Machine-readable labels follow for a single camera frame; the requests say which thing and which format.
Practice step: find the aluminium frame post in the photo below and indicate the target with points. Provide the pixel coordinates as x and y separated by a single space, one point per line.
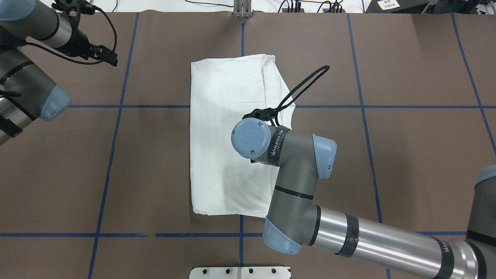
242 9

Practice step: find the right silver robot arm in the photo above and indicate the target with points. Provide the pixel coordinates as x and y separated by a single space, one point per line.
410 189

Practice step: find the white central pedestal column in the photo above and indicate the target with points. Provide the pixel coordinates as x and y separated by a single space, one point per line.
260 272

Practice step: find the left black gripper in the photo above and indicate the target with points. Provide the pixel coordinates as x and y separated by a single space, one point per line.
78 40

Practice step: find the white printed t-shirt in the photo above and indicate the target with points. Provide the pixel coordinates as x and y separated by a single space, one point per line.
223 90

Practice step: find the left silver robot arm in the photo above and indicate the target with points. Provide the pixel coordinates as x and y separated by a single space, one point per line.
27 92

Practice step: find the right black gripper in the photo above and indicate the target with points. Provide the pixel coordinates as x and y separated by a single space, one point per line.
252 160

